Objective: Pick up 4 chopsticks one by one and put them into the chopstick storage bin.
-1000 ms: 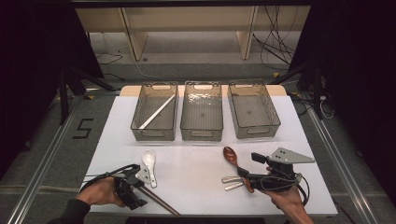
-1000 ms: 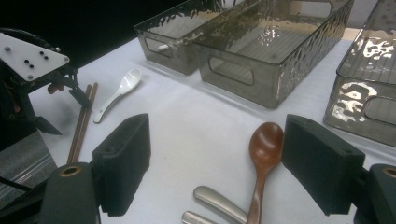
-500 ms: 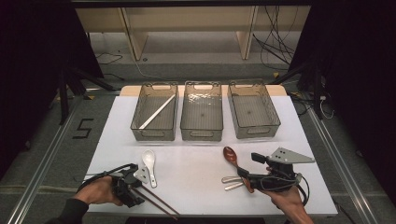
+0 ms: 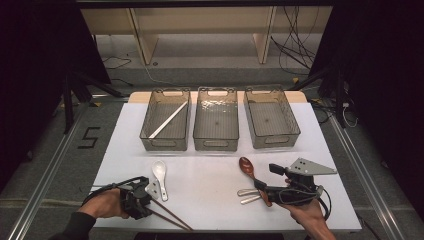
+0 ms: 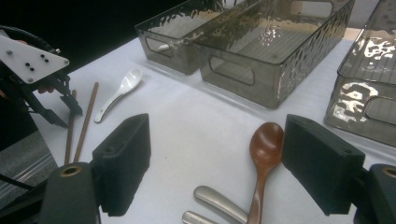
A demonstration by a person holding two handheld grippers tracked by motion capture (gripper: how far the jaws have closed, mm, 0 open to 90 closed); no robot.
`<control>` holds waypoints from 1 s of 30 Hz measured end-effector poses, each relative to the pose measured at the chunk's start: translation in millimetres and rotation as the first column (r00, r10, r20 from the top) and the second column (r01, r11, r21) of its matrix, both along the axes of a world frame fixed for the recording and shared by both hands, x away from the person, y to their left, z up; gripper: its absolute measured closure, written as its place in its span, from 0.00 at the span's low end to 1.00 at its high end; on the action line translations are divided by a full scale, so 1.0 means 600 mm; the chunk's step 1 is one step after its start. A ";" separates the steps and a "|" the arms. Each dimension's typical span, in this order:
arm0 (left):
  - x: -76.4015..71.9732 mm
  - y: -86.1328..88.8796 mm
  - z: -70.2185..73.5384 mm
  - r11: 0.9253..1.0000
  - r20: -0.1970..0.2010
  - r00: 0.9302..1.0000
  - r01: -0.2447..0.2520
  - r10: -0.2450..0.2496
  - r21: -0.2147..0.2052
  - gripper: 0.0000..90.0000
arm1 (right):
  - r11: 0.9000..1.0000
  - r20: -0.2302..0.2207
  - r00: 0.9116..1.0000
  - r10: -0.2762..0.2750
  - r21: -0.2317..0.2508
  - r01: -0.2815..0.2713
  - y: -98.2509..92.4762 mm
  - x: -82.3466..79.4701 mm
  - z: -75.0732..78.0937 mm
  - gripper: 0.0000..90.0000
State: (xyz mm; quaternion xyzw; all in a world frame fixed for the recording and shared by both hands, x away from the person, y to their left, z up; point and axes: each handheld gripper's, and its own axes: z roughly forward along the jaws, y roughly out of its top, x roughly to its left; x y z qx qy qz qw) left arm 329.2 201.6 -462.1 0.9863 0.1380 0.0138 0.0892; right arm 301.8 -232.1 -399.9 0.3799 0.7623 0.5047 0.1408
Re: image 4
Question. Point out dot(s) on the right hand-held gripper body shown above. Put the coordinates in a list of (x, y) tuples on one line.
[(310, 167)]

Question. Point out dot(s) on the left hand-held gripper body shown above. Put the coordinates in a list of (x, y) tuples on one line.
[(140, 191)]

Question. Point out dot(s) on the red-brown wooden spoon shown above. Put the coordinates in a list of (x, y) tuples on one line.
[(247, 166)]

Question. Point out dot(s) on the white ceramic spoon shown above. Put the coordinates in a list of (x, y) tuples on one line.
[(159, 170)]

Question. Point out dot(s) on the brown wooden chopstick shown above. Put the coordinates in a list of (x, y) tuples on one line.
[(173, 215), (170, 220)]

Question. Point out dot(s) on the clear grey plastic bin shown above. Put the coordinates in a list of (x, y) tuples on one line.
[(216, 123), (163, 144), (270, 120)]

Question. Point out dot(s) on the person's left hand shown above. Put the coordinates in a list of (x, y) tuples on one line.
[(103, 205)]

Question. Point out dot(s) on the person's right hand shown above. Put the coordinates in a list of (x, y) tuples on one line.
[(311, 215)]

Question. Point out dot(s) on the white table sheet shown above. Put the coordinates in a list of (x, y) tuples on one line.
[(206, 193)]

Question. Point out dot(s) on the black metal stand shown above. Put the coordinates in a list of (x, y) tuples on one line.
[(339, 100), (68, 106)]

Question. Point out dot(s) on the black curtain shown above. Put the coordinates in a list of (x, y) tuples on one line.
[(390, 83), (33, 83)]

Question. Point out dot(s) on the beige wooden desk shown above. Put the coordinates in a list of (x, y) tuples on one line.
[(200, 20)]

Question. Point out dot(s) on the aluminium floor rail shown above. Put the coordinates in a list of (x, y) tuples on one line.
[(43, 186), (366, 176)]

